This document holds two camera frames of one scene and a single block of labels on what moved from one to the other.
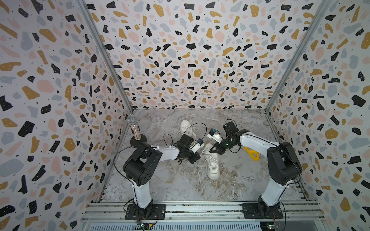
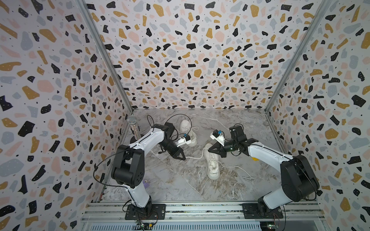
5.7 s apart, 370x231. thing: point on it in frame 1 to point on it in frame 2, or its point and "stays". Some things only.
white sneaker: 213,172 stays
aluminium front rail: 115,211 stays
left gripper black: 196,156 to 178,153
